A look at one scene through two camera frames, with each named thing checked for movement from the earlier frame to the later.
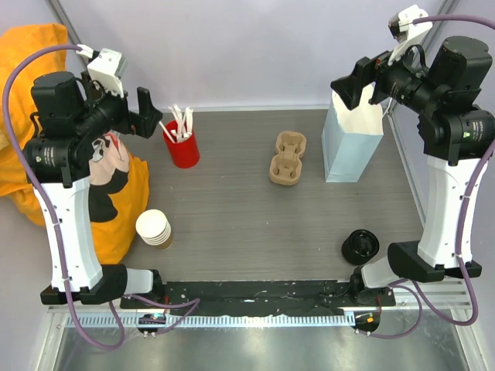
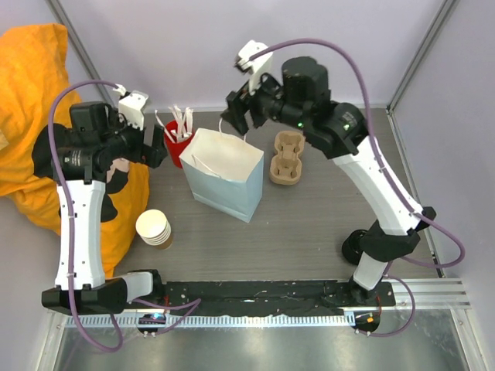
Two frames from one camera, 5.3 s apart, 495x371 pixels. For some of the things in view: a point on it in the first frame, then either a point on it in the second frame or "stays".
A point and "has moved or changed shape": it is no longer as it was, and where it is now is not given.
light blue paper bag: (350, 137) has moved or changed shape
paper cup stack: (152, 226) stays
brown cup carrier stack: (286, 166) stays
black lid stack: (360, 246) stays
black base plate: (261, 296) stays
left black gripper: (148, 115) to (158, 150)
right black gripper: (380, 70) to (237, 107)
